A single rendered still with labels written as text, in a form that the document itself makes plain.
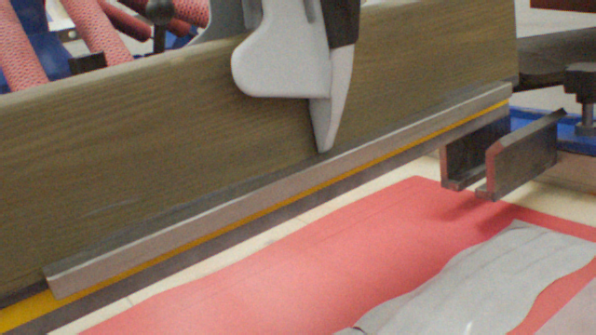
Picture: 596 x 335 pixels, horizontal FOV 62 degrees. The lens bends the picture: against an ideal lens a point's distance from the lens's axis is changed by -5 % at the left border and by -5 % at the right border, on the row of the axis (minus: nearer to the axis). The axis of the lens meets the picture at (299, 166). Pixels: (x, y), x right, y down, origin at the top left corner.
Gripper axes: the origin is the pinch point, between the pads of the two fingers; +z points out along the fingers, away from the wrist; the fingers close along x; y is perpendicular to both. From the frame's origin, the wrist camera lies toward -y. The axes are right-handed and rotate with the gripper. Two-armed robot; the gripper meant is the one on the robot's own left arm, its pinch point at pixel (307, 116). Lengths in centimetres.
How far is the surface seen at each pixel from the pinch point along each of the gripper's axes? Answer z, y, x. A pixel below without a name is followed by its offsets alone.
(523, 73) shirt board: 13, -68, -29
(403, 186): 13.3, -18.2, -11.5
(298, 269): 13.4, -2.4, -7.4
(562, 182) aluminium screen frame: 12.8, -25.7, 0.9
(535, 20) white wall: 22, -201, -102
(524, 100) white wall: 58, -201, -108
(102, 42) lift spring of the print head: -3, -5, -55
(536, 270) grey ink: 12.7, -11.7, 6.5
